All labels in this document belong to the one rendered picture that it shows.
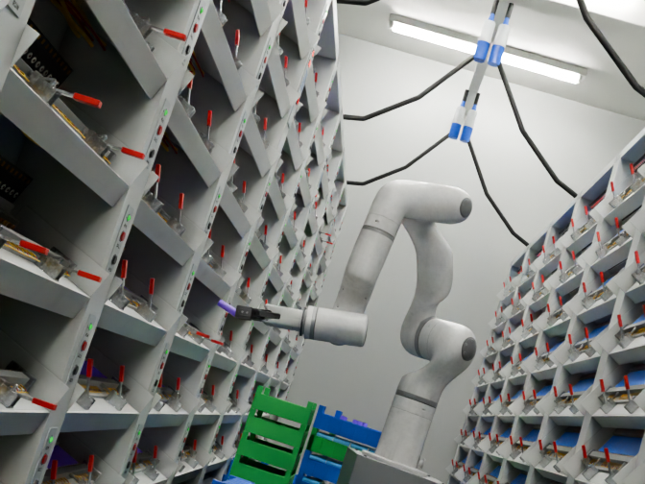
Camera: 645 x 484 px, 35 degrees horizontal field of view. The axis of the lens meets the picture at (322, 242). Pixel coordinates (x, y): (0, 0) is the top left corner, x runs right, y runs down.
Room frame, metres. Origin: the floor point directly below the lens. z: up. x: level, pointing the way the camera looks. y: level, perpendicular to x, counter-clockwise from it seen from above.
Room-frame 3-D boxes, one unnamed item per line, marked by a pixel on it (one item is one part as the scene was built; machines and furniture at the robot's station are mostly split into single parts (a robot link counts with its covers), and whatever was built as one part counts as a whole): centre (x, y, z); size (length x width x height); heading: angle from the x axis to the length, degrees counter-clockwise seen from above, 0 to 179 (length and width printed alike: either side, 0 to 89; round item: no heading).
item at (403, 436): (2.88, -0.38, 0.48); 0.19 x 0.19 x 0.18
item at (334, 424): (3.67, -0.34, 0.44); 0.30 x 0.20 x 0.08; 66
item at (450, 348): (2.85, -0.41, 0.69); 0.19 x 0.12 x 0.24; 43
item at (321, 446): (3.67, -0.34, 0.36); 0.30 x 0.20 x 0.08; 66
